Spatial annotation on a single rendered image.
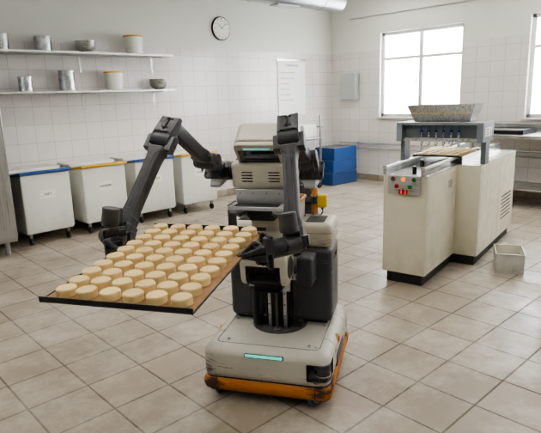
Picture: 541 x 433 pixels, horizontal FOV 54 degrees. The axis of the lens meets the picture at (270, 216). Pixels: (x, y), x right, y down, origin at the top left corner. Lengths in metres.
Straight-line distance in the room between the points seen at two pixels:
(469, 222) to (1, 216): 4.20
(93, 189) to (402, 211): 3.48
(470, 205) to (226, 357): 2.69
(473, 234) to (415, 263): 0.74
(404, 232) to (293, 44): 5.37
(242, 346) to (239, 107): 5.82
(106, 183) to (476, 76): 5.14
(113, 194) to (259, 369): 4.02
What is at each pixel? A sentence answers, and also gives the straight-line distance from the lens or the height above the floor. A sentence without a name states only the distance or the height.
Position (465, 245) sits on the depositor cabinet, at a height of 0.17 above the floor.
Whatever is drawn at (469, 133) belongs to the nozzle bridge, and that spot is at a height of 1.09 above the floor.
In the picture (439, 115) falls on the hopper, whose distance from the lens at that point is 4.68.
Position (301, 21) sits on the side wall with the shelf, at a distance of 9.09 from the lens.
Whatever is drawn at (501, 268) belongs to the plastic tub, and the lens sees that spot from 4.62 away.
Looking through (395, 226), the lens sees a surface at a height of 0.45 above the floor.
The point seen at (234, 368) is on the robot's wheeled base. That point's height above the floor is 0.18.
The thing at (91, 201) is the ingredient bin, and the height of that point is 0.37.
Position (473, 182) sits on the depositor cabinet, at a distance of 4.59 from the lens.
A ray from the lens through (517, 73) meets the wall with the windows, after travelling 7.88.
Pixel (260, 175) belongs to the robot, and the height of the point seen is 1.09.
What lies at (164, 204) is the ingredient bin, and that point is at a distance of 6.59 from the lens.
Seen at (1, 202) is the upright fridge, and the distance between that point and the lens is 5.55.
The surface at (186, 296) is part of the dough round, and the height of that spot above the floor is 0.99.
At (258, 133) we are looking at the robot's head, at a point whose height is 1.28.
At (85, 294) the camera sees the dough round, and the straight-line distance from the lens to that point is 1.34.
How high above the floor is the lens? 1.43
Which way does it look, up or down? 13 degrees down
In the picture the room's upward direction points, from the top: 2 degrees counter-clockwise
